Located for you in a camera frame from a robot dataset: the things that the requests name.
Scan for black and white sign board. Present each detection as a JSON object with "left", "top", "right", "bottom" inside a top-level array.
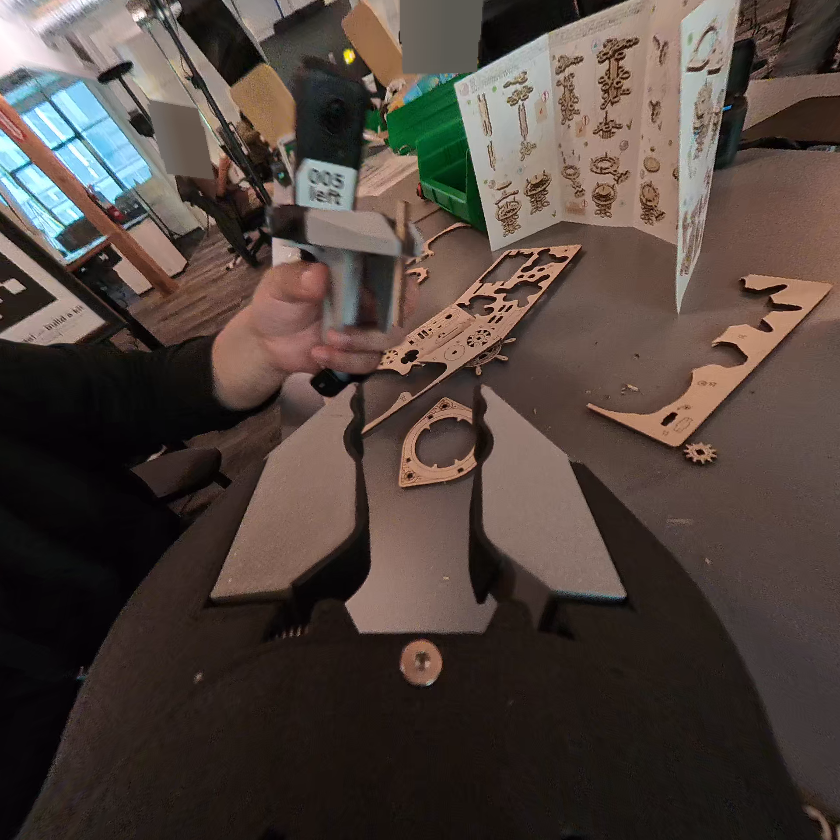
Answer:
[{"left": 0, "top": 209, "right": 165, "bottom": 350}]

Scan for wooden beam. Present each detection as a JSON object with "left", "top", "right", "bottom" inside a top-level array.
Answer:
[{"left": 0, "top": 97, "right": 179, "bottom": 296}]

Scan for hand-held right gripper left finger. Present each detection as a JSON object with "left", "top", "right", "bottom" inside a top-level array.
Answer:
[{"left": 209, "top": 382, "right": 374, "bottom": 605}]

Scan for black tripod stand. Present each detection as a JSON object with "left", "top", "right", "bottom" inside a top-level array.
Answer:
[{"left": 134, "top": 0, "right": 277, "bottom": 266}]

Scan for wooden ring frame part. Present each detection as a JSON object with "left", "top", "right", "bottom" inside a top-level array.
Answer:
[{"left": 398, "top": 396, "right": 478, "bottom": 490}]

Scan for wooden ship wheel part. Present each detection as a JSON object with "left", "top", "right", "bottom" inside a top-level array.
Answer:
[{"left": 467, "top": 336, "right": 518, "bottom": 376}]

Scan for black floor lamp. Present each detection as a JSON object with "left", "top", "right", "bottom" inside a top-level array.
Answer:
[{"left": 98, "top": 62, "right": 155, "bottom": 139}]

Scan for person's left forearm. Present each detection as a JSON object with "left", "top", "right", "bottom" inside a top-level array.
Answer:
[{"left": 0, "top": 335, "right": 227, "bottom": 473}]

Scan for black chair armrest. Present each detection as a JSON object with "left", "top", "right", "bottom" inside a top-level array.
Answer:
[{"left": 130, "top": 446, "right": 227, "bottom": 505}]

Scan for laser-cut wooden parts sheet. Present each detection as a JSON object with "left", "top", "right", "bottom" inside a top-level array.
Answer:
[{"left": 363, "top": 245, "right": 583, "bottom": 435}]

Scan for person's left hand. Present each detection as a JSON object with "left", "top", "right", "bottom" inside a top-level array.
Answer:
[{"left": 211, "top": 261, "right": 389, "bottom": 413}]

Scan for curved wooden offcut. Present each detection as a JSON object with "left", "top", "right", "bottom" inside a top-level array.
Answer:
[{"left": 403, "top": 222, "right": 471, "bottom": 265}]

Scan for wooden offcut sheet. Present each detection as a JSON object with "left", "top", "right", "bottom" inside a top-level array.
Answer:
[{"left": 586, "top": 274, "right": 833, "bottom": 449}]

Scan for green plastic bin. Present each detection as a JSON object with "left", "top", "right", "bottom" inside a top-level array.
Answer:
[
  {"left": 385, "top": 75, "right": 470, "bottom": 155},
  {"left": 416, "top": 128, "right": 492, "bottom": 232}
]

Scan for brown cardboard sheet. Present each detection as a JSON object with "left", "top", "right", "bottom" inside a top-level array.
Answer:
[{"left": 740, "top": 72, "right": 840, "bottom": 151}]

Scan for folded instruction leaflet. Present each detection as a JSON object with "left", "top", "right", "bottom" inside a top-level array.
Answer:
[{"left": 454, "top": 0, "right": 742, "bottom": 315}]

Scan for wooden chair back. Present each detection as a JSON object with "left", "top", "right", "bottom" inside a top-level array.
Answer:
[
  {"left": 230, "top": 62, "right": 298, "bottom": 148},
  {"left": 341, "top": 0, "right": 404, "bottom": 86}
]

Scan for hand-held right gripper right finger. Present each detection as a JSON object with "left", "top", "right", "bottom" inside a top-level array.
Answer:
[{"left": 467, "top": 384, "right": 630, "bottom": 632}]

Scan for dark bottle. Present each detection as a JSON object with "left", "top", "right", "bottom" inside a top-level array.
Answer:
[{"left": 714, "top": 38, "right": 756, "bottom": 172}]

